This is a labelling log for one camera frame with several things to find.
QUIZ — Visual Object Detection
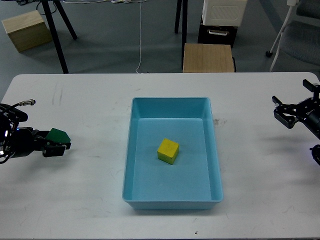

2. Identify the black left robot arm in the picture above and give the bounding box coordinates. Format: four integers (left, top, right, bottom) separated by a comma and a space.
0, 99, 72, 164

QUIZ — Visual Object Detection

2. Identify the black table leg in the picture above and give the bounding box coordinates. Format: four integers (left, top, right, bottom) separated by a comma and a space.
174, 0, 189, 69

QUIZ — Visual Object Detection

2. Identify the black tripod stand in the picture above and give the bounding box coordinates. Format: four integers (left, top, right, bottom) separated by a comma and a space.
37, 0, 78, 74

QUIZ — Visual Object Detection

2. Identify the grey office chair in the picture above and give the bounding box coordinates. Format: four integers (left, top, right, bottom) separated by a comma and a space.
265, 0, 320, 72

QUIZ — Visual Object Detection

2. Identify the light wooden box left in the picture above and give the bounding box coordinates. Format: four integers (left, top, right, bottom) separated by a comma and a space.
2, 10, 53, 53

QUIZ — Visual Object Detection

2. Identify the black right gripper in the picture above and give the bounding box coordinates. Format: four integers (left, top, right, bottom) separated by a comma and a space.
272, 79, 320, 139

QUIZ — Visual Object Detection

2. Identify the blue plastic bin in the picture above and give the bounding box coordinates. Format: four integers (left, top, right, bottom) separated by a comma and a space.
122, 97, 224, 210

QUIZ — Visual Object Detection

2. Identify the white cable on floor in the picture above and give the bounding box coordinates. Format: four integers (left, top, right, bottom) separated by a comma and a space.
62, 0, 148, 75

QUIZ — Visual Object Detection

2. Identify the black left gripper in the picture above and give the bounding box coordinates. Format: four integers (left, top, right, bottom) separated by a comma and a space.
4, 127, 71, 158

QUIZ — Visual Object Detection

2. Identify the black storage crate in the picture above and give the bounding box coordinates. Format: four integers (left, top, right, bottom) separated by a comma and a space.
197, 20, 238, 48

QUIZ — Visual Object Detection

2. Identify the green wooden block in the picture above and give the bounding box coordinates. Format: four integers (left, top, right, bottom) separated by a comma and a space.
45, 128, 71, 144

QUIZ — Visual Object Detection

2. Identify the yellow wooden block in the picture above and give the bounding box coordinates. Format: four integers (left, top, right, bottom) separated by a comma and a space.
157, 138, 180, 165

